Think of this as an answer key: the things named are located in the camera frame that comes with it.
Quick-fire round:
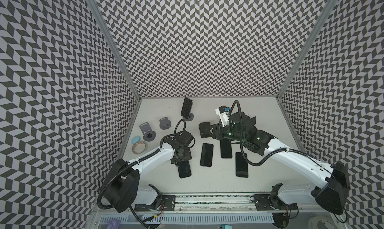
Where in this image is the grey round stand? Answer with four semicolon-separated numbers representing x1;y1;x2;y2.
183;113;194;122
139;122;156;142

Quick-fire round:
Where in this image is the phone teal edge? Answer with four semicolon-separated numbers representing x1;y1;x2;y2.
181;97;193;117

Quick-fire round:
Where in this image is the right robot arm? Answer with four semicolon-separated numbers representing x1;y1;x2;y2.
199;100;351;215

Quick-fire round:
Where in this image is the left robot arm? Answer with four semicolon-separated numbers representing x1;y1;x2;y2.
97;119;196;213

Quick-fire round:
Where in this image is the back left black stand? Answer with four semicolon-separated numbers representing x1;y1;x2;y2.
159;117;172;130

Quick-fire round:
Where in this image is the grey round stand back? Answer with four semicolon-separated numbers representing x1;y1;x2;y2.
183;113;194;122

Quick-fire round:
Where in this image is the tape roll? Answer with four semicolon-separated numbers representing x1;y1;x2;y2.
132;141;148;155

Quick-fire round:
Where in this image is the blue oval object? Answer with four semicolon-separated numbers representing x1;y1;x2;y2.
131;136;141;144

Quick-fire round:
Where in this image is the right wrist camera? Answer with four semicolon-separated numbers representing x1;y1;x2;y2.
215;106;230;127

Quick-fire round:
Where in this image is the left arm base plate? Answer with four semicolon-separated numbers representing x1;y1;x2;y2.
134;195;176;212

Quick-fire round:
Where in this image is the aluminium rail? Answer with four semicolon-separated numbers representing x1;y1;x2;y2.
92;192;343;214

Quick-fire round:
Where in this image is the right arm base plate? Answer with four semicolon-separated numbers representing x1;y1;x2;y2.
250;194;298;212

